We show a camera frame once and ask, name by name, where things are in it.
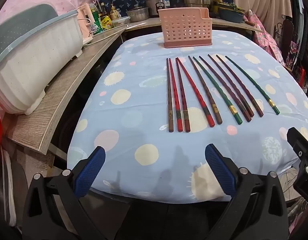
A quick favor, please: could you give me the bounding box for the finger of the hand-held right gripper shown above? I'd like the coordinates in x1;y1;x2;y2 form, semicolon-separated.
286;127;308;171

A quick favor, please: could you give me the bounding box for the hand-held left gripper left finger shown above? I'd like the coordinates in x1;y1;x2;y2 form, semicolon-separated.
21;146;107;240

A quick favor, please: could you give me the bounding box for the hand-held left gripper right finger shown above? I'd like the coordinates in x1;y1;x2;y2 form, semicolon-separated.
205;144;289;240

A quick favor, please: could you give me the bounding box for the green chopstick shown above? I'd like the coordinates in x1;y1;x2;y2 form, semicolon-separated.
193;56;243;125
225;55;281;115

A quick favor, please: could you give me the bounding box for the maroon chopstick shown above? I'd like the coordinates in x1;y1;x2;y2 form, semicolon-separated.
216;54;264;118
199;55;252;123
208;54;255;118

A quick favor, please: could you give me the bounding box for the red chopstick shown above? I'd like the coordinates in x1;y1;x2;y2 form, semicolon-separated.
168;58;183;132
177;57;216;128

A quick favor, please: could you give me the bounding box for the pink perforated utensil basket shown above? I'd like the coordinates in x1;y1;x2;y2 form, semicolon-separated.
158;7;213;48

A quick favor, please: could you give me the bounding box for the grey wooden counter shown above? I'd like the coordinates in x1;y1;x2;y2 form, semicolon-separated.
4;25;127;155

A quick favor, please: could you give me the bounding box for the pink floral garment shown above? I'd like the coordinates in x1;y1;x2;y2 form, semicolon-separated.
244;14;286;67

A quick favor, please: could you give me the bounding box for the white dish rack bin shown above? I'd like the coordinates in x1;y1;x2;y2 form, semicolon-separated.
0;4;84;115

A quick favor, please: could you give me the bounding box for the blue plastic basin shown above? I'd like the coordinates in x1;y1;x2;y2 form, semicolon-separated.
218;8;244;23

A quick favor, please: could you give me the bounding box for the beige curtain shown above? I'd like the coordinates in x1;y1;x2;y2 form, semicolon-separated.
231;0;294;34

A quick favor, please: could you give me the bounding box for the yellow-green bowl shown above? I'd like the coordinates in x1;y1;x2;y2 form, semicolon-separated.
214;2;244;12

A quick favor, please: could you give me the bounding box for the pink electric kettle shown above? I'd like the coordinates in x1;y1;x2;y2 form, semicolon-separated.
76;4;94;44

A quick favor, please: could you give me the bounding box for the yellow snack packet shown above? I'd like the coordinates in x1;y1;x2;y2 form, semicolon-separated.
101;16;113;30

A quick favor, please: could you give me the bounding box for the clear food container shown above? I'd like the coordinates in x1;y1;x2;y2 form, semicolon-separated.
111;16;131;28

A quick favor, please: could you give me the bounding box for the small steel pot with lid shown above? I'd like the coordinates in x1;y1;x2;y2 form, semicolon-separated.
126;4;149;22

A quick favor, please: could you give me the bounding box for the steel rice cooker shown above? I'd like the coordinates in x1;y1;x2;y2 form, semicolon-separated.
145;0;172;18

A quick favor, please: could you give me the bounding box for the white power cable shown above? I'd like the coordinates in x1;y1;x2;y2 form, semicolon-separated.
83;26;125;47

